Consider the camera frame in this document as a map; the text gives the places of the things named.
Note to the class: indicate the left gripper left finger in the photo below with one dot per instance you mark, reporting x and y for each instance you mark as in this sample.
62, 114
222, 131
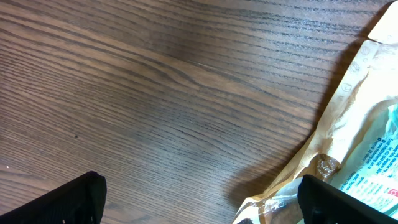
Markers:
79, 201

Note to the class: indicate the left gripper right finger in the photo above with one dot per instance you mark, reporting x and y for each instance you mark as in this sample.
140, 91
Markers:
321, 203

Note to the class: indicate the brown white snack bag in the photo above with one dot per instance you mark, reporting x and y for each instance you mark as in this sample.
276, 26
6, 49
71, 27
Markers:
368, 87

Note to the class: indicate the teal tissue packet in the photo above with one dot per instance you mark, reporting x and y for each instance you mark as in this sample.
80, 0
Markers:
370, 173

